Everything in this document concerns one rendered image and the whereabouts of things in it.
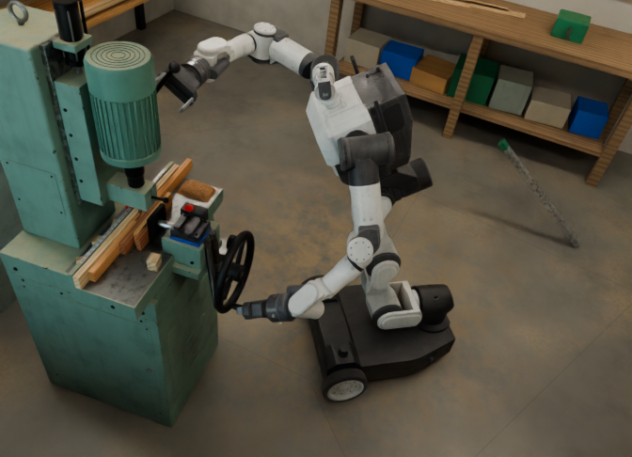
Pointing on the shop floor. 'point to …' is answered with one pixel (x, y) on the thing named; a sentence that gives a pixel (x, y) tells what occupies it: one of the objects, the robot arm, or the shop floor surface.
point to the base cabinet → (123, 346)
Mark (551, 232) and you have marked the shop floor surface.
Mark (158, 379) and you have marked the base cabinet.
